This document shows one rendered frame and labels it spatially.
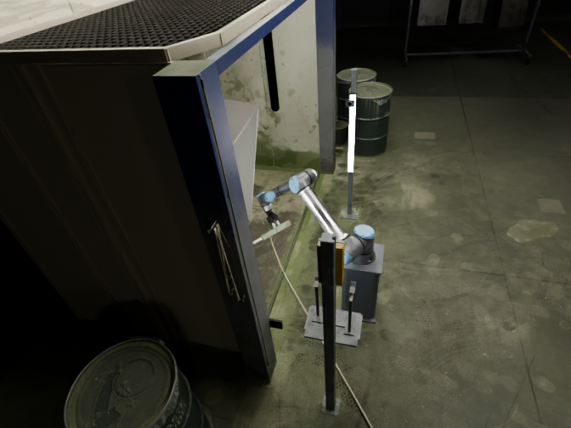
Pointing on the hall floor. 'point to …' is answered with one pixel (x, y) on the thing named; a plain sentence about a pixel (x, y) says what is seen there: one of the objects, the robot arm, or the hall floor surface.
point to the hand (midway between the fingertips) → (278, 229)
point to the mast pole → (348, 171)
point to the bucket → (341, 132)
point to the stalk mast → (328, 244)
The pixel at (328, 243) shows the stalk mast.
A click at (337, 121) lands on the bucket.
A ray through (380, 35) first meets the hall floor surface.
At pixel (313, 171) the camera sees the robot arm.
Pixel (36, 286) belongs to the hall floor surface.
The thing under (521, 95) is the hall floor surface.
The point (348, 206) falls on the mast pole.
